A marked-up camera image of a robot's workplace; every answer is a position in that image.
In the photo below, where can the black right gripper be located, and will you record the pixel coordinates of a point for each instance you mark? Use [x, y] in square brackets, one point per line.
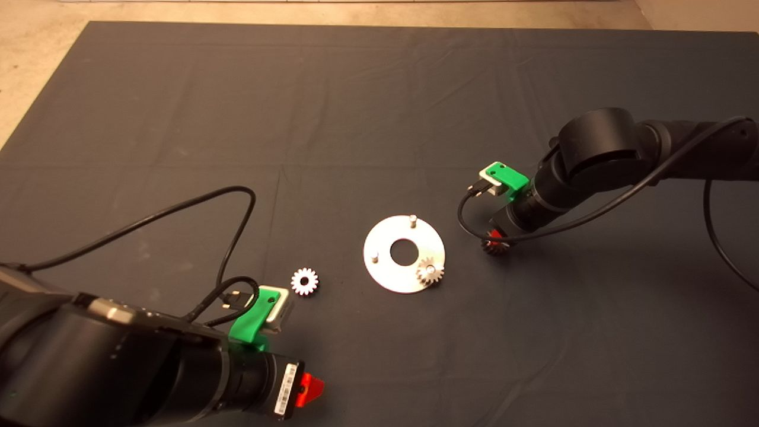
[528, 213]

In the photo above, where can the bright steel spur gear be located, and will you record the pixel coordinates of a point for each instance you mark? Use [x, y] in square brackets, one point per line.
[296, 285]

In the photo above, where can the dark steel spur gear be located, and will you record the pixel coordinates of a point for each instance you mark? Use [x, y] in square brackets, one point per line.
[495, 250]
[433, 276]

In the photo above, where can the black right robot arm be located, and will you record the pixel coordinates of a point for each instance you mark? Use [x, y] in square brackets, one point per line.
[599, 142]

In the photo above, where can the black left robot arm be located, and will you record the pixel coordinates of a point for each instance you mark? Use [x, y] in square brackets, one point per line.
[89, 367]

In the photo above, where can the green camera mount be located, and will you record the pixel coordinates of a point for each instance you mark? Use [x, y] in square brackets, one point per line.
[507, 175]
[249, 326]

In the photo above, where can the dark grey table cloth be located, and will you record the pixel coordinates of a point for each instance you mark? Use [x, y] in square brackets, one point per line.
[379, 118]

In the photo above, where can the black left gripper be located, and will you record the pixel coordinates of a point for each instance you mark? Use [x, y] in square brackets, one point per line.
[261, 385]

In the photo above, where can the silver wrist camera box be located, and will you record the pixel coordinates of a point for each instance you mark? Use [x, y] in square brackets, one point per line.
[497, 190]
[281, 314]

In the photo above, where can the round metal carrier plate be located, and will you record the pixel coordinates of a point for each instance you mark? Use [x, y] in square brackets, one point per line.
[385, 273]

